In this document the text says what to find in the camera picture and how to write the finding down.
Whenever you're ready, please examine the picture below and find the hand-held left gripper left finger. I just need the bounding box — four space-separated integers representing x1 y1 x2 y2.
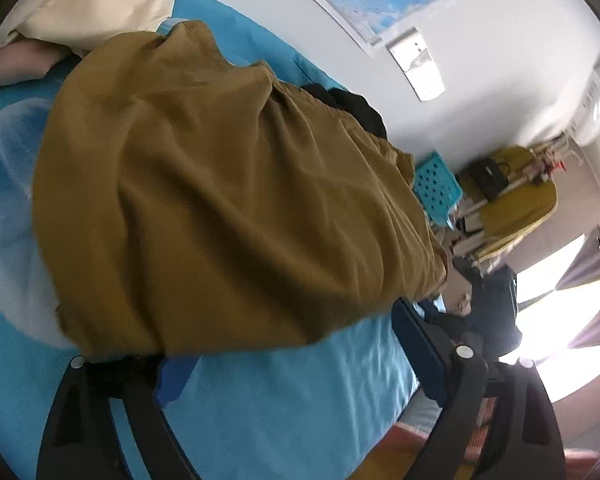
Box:
36 352 201 480

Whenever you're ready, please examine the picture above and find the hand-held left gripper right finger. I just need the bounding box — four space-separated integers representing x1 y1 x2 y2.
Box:
392 297 567 480

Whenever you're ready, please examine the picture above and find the mustard brown jacket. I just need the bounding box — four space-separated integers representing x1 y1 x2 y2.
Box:
31 19 450 363

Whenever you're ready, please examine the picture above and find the white clothes rack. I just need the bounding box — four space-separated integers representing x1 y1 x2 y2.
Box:
452 132 586 273

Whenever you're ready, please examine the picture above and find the grey window curtain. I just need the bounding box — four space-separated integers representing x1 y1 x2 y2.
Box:
555 225 600 351

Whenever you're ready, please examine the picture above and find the hanging mustard yellow coat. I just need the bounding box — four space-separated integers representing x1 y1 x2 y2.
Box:
472 146 558 261

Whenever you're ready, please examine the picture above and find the light blue bed sheet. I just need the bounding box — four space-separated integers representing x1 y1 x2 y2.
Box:
0 0 448 480

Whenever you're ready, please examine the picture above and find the black hanging bag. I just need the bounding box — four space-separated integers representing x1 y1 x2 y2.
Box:
467 158 512 203

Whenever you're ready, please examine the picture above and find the turquoise plastic basket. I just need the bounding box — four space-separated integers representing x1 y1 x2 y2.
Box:
412 150 465 228

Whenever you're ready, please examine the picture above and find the white air conditioner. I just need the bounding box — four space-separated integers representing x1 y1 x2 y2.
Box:
567 52 600 147

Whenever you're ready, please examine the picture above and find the black cloth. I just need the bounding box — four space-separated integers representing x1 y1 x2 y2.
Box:
302 84 388 140

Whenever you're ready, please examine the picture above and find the pink cloth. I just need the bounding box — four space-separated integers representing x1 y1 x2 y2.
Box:
0 39 83 97

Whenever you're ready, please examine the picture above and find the white wall socket row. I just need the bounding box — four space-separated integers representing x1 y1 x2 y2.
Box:
386 26 447 102

